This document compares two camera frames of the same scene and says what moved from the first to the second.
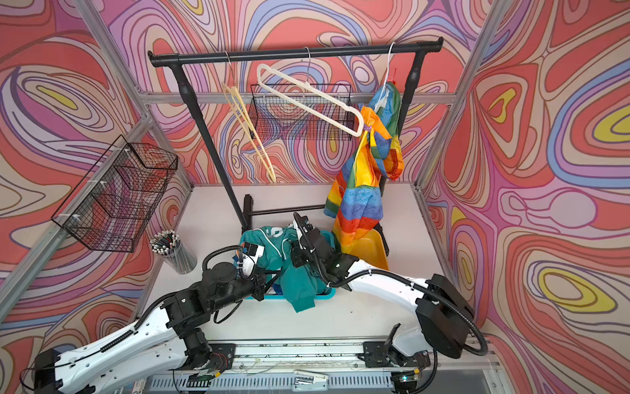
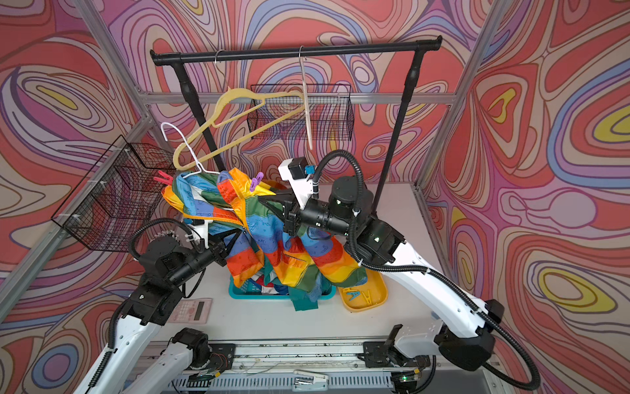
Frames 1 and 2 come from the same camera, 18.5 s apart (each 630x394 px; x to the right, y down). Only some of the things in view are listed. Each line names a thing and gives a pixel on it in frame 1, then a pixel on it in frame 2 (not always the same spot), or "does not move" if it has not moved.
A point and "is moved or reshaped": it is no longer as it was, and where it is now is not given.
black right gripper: [296, 253] -> [292, 214]
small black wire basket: [302, 112] does not move
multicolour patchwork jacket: [354, 203] -> [267, 249]
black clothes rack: [178, 57] does not move
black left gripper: [259, 283] -> [217, 249]
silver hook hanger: [262, 68] is moved or reshaped
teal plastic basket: [326, 294] does not move
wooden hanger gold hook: [236, 104] -> [212, 121]
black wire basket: [111, 206] does not move
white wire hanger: [386, 75] -> [201, 167]
